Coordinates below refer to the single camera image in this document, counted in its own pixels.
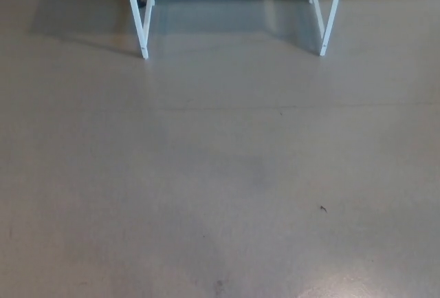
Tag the white metal desk leg frame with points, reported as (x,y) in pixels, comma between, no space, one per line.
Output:
(329,26)
(139,29)

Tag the small black floor object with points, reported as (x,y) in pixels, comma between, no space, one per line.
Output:
(141,2)

